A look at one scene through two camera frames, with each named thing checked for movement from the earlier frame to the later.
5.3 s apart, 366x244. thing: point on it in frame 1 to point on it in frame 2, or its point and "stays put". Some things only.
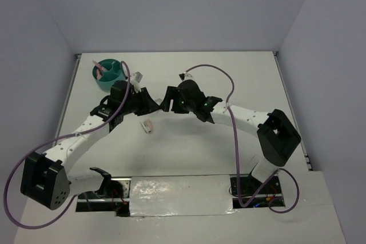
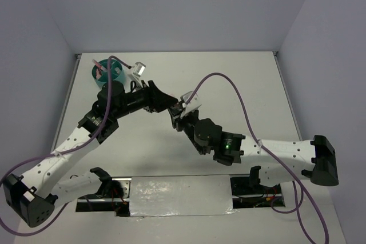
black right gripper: x=172 y=92 to x=176 y=120
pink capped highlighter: x=98 y=74 stays put
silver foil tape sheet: x=180 y=195 stays put
